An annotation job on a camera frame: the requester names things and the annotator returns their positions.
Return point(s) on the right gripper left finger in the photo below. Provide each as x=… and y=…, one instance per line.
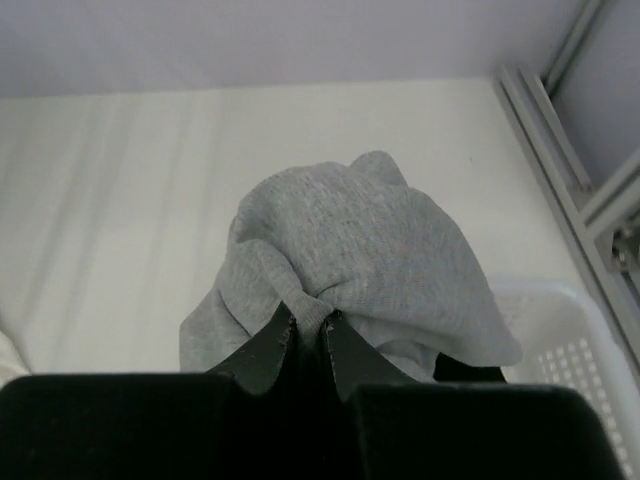
x=239, y=420

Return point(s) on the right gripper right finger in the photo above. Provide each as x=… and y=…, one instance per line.
x=384, y=425

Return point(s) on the black tank top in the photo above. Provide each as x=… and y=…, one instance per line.
x=448, y=369

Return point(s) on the white plastic basket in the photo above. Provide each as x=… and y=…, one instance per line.
x=566, y=341

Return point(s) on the white garment pile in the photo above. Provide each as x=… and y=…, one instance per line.
x=11, y=363

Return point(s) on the right aluminium frame post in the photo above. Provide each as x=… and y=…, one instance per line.
x=578, y=124

